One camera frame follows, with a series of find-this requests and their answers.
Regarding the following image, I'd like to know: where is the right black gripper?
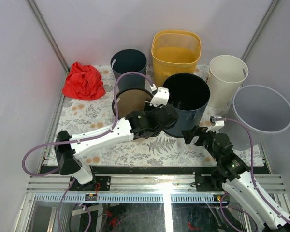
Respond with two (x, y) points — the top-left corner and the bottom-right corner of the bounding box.
(181, 125), (221, 162)

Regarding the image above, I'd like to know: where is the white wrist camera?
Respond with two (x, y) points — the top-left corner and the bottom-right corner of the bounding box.
(145, 87), (170, 107)
(207, 115), (225, 132)

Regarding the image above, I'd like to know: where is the translucent grey bin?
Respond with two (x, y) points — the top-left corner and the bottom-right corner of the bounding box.
(219, 85), (290, 151)

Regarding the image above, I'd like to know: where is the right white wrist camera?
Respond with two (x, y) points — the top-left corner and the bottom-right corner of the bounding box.
(207, 115), (225, 132)

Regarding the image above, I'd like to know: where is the large dark navy bin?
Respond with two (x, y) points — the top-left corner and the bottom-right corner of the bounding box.
(163, 73), (210, 138)

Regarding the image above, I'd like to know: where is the slate blue tapered bin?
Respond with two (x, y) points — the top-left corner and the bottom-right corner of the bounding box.
(110, 49), (147, 91)

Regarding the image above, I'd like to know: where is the floral patterned table mat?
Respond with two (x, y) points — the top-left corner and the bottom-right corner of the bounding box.
(47, 64), (265, 167)

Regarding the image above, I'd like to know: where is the crumpled red cloth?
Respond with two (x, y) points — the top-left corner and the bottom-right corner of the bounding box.
(62, 62), (106, 100)

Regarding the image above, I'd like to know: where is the right aluminium frame post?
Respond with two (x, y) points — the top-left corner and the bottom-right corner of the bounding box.
(241, 0), (281, 62)

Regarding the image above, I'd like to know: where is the beige bin with black rim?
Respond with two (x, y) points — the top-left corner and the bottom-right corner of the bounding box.
(108, 88), (154, 144)

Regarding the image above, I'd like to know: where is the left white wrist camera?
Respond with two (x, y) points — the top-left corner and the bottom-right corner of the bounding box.
(145, 87), (170, 107)

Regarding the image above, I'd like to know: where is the yellow mesh basket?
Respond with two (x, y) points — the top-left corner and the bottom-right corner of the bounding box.
(151, 29), (202, 87)

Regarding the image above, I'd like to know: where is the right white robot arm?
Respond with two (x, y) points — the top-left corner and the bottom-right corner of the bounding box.
(182, 126), (290, 232)

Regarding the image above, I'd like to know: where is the cream white bin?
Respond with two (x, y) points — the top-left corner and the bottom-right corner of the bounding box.
(207, 55), (249, 108)

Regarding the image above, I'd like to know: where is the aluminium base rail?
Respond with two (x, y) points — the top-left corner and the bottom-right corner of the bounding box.
(21, 173), (290, 203)

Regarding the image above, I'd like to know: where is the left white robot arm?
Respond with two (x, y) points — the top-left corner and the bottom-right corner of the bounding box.
(54, 105), (178, 191)

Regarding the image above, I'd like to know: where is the aluminium frame post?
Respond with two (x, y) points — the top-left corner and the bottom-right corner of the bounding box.
(241, 0), (281, 62)
(26, 0), (71, 73)

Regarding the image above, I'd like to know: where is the left aluminium frame post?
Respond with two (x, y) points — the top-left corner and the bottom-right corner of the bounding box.
(26, 0), (71, 73)

